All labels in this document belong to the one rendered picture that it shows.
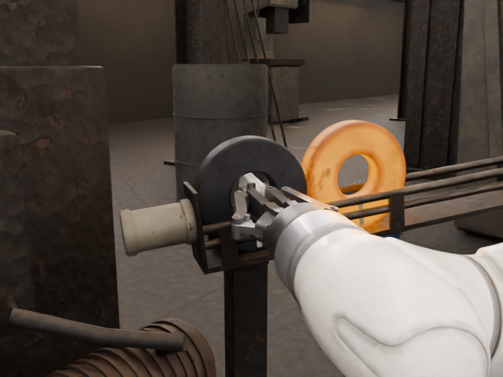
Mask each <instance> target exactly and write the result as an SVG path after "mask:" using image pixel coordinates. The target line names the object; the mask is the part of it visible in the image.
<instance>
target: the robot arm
mask: <svg viewBox="0 0 503 377"><path fill-rule="evenodd" d="M247 209H248V210H249V212H250V213H251V214H252V215H253V216H254V217H255V218H256V219H257V222H256V223H255V224H254V223H253V222H252V220H250V215H249V214H247ZM249 234H251V235H254V237H255V238H256V240H258V241H259V242H262V243H264V244H265V245H266V248H267V250H268V252H269V254H270V256H271V257H272V258H273V260H274V261H275V270H276V272H277V274H278V276H279V278H280V280H281V281H282V283H283V284H284V285H285V286H286V287H287V288H288V290H289V291H290V293H291V294H292V296H293V298H294V299H295V301H296V302H297V303H298V305H299V306H300V308H301V311H302V316H303V319H304V320H305V323H306V325H307V326H308V328H309V330H310V332H311V333H312V335H313V337H314V339H315V340H316V341H317V343H318V344H319V346H320V348H321V349H322V350H323V351H324V352H325V354H326V355H327V357H328V358H329V359H330V360H331V362H332V363H333V364H334V365H335V366H336V367H337V368H338V369H339V370H340V371H341V373H342V374H343V375H344V376H345V377H503V242H502V243H498V244H496V245H491V246H487V247H484V248H480V249H478V251H477V252H476V254H471V255H462V254H450V253H445V252H441V251H435V250H431V249H428V248H423V247H420V246H417V245H413V244H410V243H408V242H404V241H401V240H399V239H395V238H393V237H386V238H382V237H379V236H374V235H371V234H369V233H368V232H367V231H365V230H364V229H362V228H360V227H358V226H357V225H355V224H354V223H353V222H351V221H350V220H349V219H348V218H346V217H345V216H343V215H342V214H340V213H338V208H337V207H336V206H330V205H328V204H324V203H321V202H319V201H318V200H315V199H313V198H311V197H309V196H307V195H305V194H302V193H300V192H298V191H296V190H294V189H292V188H289V187H286V186H285V187H282V188H281V191H279V190H278V189H277V188H275V187H272V186H268V185H267V184H266V183H262V182H261V181H260V180H259V179H258V178H257V177H256V176H254V175H253V174H252V173H248V174H245V175H243V176H242V177H240V178H239V191H235V192H234V215H233V216H232V233H231V238H232V239H236V240H238V239H242V238H243V237H244V236H249Z"/></svg>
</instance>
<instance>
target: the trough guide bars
mask: <svg viewBox="0 0 503 377"><path fill-rule="evenodd" d="M491 165H497V169H494V170H490V171H483V172H478V173H474V174H467V175H463V176H459V177H452V178H447V179H443V180H437V181H432V182H428V183H421V184H417V185H412V186H405V187H403V188H396V189H392V190H387V191H380V192H376V193H372V194H364V195H360V196H356V197H349V198H345V199H340V200H334V201H329V202H325V203H324V204H328V205H330V206H336V207H337V208H339V209H340V208H345V207H349V206H356V205H360V204H364V203H371V202H375V201H379V200H386V199H388V204H385V205H381V206H374V207H370V208H366V209H360V210H356V211H352V212H345V213H341V214H342V215H343V216H345V217H346V218H348V219H349V220H350V221H351V220H355V219H359V218H365V217H369V216H373V215H380V214H384V213H388V216H389V228H390V229H391V234H396V233H402V232H405V218H404V210H405V209H409V208H413V207H417V206H423V205H428V204H432V203H438V202H442V201H446V200H453V199H457V198H460V197H467V196H471V195H475V194H482V193H485V192H489V191H496V190H500V189H503V156H499V157H495V158H490V159H482V160H478V161H474V162H467V163H463V164H458V165H450V166H446V167H442V168H434V169H430V170H425V171H418V172H414V173H410V174H406V179H405V182H408V181H413V180H419V179H424V178H428V177H435V176H439V175H444V174H451V173H455V172H460V171H467V170H471V169H476V168H482V167H486V166H491ZM492 178H496V183H489V184H485V185H481V186H474V187H470V188H464V189H460V190H456V191H449V192H445V193H441V194H434V195H430V196H426V197H419V198H415V199H411V200H404V196H405V195H409V194H416V193H420V192H424V191H431V190H435V189H442V188H447V187H451V186H458V185H462V184H466V183H473V182H477V181H481V180H488V179H492ZM365 183H366V182H361V183H353V184H349V185H345V186H338V187H339V189H340V190H341V192H342V193H343V194H345V193H350V192H354V191H359V190H360V189H361V188H362V187H363V186H364V184H365ZM203 230H204V236H205V235H208V240H207V241H205V247H206V250H210V249H214V248H220V252H221V259H222V265H223V271H227V270H231V269H238V268H239V267H240V262H239V255H238V248H237V244H239V243H243V242H249V241H253V240H256V238H255V237H254V235H251V234H249V236H244V237H243V238H242V239H238V240H236V239H232V238H231V233H232V221H225V222H221V223H217V224H210V225H206V226H203ZM213 233H218V235H219V237H218V239H214V238H213V237H212V236H211V235H210V234H213Z"/></svg>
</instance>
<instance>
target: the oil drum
mask: <svg viewBox="0 0 503 377"><path fill-rule="evenodd" d="M172 77H173V100H174V113H173V116H174V146H175V157H174V161H175V171H176V194H177V202H179V200H182V199H185V194H184V188H183V182H187V183H188V184H190V186H191V187H193V183H194V180H195V175H196V173H197V171H198V169H199V167H200V165H201V163H202V162H203V160H204V159H205V158H206V156H207V155H208V154H209V153H210V152H211V151H212V150H213V149H215V148H216V147H217V146H219V145H220V144H222V143H223V142H225V141H228V140H230V139H232V138H236V137H240V136H246V135H254V136H260V137H264V138H267V115H269V113H268V67H266V65H265V64H247V62H237V64H175V65H174V67H172ZM252 174H253V175H254V176H256V177H257V178H258V179H259V180H260V181H261V182H262V183H266V184H267V178H266V177H265V176H264V175H263V174H262V173H257V172H253V173H252ZM235 191H239V180H237V181H236V182H235V184H234V186H233V188H232V190H231V205H232V206H234V192H235Z"/></svg>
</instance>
